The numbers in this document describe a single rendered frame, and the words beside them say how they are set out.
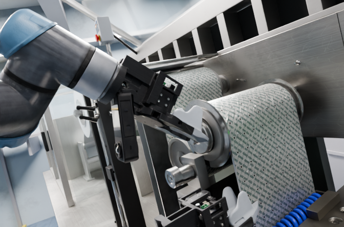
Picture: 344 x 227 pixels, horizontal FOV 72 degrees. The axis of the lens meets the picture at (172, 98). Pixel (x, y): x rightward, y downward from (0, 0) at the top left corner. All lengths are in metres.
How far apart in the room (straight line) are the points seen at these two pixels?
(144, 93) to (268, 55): 0.46
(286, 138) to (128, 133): 0.38
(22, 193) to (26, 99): 3.80
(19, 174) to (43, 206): 0.57
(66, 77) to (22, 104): 0.07
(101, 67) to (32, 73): 0.09
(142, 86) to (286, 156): 0.37
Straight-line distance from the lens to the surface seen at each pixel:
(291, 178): 0.63
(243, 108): 0.52
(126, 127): 0.39
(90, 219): 1.20
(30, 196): 4.16
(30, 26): 0.37
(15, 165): 4.10
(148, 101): 0.39
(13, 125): 0.38
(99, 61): 0.37
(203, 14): 0.96
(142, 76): 0.41
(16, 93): 0.38
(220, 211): 0.45
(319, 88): 0.71
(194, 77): 0.75
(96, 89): 0.37
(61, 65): 0.36
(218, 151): 0.49
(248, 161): 0.52
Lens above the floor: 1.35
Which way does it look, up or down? 2 degrees down
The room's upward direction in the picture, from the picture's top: 14 degrees counter-clockwise
